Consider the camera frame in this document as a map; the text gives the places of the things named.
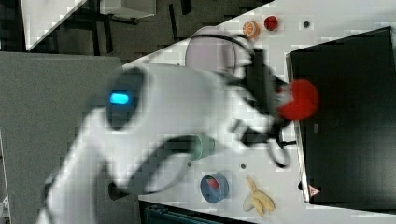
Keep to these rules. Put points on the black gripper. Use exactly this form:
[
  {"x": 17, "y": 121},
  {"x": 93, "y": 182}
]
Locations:
[{"x": 261, "y": 84}]

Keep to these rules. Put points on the red ketchup bottle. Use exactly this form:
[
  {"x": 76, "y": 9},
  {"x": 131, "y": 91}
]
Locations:
[{"x": 297, "y": 100}]

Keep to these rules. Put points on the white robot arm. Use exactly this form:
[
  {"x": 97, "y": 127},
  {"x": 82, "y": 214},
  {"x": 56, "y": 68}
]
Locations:
[{"x": 146, "y": 106}]

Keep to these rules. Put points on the black silver toaster oven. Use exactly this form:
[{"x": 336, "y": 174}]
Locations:
[{"x": 347, "y": 148}]

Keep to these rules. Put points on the lilac round plate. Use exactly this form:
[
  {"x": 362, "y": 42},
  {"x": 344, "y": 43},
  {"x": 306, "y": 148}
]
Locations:
[{"x": 210, "y": 53}]

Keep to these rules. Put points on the orange slice toy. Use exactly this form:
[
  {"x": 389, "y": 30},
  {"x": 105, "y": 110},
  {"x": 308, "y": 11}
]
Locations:
[{"x": 251, "y": 29}]

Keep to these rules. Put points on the small red toy fruit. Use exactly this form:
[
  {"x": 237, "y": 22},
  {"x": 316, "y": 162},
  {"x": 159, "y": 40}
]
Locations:
[{"x": 271, "y": 23}]

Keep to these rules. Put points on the red toy strawberry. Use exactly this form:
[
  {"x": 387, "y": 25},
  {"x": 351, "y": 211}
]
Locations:
[{"x": 212, "y": 183}]

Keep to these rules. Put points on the blue bowl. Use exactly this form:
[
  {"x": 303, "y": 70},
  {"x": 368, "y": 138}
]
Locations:
[{"x": 215, "y": 195}]

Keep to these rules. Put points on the peeled toy banana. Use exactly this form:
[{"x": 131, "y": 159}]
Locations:
[{"x": 257, "y": 200}]

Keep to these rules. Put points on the white side table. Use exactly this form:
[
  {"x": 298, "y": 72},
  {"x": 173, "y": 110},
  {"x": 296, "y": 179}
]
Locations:
[{"x": 41, "y": 17}]

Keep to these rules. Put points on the green cup with handle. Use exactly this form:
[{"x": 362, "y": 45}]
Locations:
[{"x": 202, "y": 147}]

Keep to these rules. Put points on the blue metal frame rail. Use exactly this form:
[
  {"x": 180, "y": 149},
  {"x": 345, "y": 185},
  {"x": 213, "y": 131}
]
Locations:
[{"x": 155, "y": 213}]

